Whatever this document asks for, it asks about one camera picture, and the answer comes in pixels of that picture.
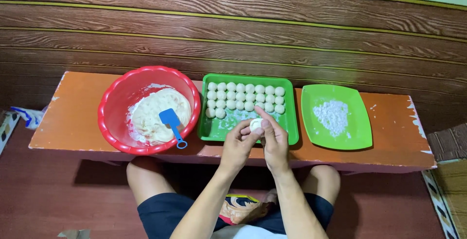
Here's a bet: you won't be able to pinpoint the person's right hand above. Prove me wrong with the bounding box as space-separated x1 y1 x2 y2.
254 106 289 174

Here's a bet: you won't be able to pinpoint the person's left hand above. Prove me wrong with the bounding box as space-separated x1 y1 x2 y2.
218 119 265 170

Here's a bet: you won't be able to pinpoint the green rectangular plastic tray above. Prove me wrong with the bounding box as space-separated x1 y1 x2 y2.
197 73 299 146

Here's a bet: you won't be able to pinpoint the rows of shaped dough balls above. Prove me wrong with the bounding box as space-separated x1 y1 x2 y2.
205 81 286 119

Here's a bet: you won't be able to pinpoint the person's right leg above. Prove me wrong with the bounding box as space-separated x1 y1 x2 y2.
302 164 341 207

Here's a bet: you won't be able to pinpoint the person's leg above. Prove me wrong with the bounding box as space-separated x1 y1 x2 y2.
302 164 341 207
126 157 176 207

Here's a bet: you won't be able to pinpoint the white flour pile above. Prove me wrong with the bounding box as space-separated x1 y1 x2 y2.
313 100 351 138

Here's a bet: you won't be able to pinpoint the printed white shirt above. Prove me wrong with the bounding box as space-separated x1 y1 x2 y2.
211 194 289 239

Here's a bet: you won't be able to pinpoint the blue plastic spatula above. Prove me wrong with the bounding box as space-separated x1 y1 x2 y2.
159 108 188 149

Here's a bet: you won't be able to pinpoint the green square plastic plate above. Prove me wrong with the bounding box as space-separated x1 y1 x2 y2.
301 84 373 151

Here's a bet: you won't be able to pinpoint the cream dough mass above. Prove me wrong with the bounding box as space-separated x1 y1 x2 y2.
126 88 192 145

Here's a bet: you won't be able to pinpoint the person's left leg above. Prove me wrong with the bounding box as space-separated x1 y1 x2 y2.
126 157 176 207

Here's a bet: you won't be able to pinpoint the dark blue shorts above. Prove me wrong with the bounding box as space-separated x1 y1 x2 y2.
137 192 335 239

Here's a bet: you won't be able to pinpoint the red plastic basin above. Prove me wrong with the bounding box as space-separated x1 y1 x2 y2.
97 66 201 156

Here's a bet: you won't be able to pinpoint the patterned woven mat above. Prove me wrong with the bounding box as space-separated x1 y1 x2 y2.
421 169 461 239
0 110 21 156

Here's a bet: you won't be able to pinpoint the paper scrap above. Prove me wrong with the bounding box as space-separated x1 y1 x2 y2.
58 229 91 239

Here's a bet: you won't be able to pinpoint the white and blue plastic bag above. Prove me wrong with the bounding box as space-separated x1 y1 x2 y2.
10 106 47 130

